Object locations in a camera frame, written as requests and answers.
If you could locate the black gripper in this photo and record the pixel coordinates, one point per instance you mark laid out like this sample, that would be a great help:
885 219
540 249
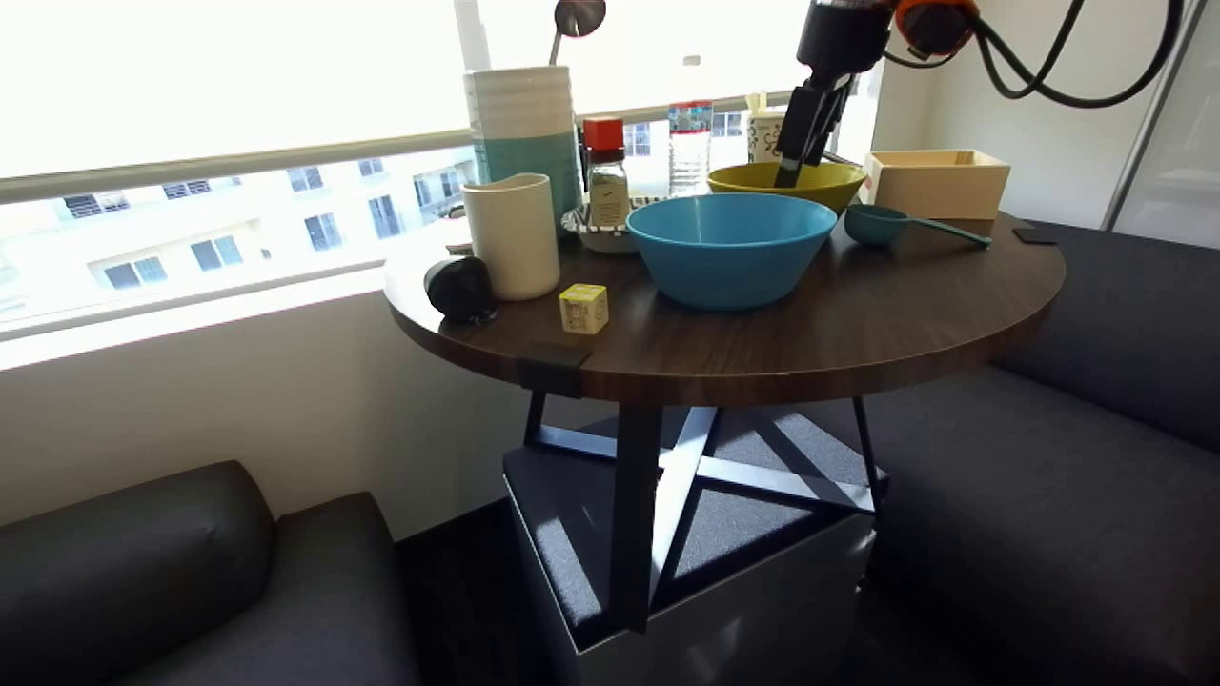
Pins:
841 38

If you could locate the blue plastic ladle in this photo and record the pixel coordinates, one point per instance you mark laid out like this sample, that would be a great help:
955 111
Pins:
878 228

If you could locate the yellow plastic bowl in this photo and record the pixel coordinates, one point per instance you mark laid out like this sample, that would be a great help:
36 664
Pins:
826 183

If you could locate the blue plastic bowl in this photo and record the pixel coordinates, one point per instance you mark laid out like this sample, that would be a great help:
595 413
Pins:
728 261

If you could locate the floral patterned cup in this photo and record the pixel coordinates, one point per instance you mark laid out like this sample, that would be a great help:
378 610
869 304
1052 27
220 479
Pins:
763 135

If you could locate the clear plastic water bottle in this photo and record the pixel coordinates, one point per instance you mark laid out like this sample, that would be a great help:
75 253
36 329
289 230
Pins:
688 138

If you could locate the light wooden box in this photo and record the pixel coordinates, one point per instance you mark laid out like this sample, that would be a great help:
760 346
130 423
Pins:
939 191

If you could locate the white roller window blind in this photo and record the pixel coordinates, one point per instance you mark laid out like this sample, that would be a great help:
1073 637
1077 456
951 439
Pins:
230 78
688 38

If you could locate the round dark wooden table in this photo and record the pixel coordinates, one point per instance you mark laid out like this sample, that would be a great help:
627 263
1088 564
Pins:
826 319

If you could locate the red lidded spice jar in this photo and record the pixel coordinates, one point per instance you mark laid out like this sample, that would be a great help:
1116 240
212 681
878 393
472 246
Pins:
603 157

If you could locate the small glass dish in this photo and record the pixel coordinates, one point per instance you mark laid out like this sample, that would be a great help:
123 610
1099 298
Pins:
595 237

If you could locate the metal spoon in canister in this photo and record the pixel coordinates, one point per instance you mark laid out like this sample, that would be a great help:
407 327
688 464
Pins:
578 18

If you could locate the white and teal striped canister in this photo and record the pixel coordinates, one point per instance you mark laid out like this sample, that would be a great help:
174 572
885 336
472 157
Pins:
520 121

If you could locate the small yellow cube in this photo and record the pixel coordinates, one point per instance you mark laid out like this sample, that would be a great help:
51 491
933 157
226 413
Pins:
585 310

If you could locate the plain cream cup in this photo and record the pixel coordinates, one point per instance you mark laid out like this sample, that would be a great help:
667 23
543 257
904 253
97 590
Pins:
512 240

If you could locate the dark grey fabric sofa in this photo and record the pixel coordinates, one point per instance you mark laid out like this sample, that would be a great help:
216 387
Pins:
1079 510

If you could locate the black leather armchair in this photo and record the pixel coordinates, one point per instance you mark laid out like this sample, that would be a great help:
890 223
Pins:
153 586

